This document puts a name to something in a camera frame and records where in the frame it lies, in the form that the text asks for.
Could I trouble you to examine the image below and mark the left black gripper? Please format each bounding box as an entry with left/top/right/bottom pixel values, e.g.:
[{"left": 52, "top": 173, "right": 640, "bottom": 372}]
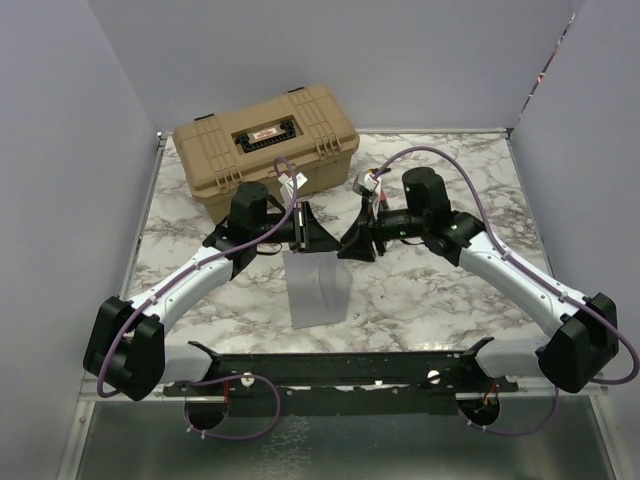
[{"left": 253, "top": 201, "right": 342, "bottom": 254}]

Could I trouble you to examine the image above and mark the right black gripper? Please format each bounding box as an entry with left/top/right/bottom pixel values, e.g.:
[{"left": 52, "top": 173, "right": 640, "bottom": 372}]
[{"left": 337, "top": 196, "right": 428, "bottom": 263}]

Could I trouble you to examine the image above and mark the grey translucent envelope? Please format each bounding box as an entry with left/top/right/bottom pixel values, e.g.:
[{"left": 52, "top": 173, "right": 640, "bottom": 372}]
[{"left": 283, "top": 251, "right": 353, "bottom": 330}]

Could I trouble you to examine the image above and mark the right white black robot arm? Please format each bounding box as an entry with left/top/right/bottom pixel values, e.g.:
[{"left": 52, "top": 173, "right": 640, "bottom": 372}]
[{"left": 338, "top": 167, "right": 619, "bottom": 393}]

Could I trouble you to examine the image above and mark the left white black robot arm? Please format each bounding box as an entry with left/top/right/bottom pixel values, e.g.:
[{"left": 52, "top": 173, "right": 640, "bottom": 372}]
[{"left": 83, "top": 182, "right": 340, "bottom": 401}]

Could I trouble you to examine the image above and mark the tan plastic toolbox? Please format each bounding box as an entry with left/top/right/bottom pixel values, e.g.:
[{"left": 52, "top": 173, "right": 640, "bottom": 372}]
[{"left": 172, "top": 85, "right": 360, "bottom": 223}]

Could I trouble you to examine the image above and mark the red handled screwdriver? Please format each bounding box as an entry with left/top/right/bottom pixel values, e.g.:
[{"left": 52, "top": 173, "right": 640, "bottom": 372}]
[{"left": 379, "top": 191, "right": 390, "bottom": 211}]

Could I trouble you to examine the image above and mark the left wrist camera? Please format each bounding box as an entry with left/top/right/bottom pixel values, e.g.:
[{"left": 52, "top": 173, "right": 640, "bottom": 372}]
[{"left": 278, "top": 173, "right": 307, "bottom": 205}]

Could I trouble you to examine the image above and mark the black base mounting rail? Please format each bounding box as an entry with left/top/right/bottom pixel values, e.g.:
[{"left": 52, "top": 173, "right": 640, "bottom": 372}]
[{"left": 164, "top": 350, "right": 518, "bottom": 416}]

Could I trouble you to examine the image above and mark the aluminium frame rail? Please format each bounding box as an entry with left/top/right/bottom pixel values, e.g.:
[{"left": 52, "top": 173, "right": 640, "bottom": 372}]
[{"left": 56, "top": 131, "right": 170, "bottom": 479}]

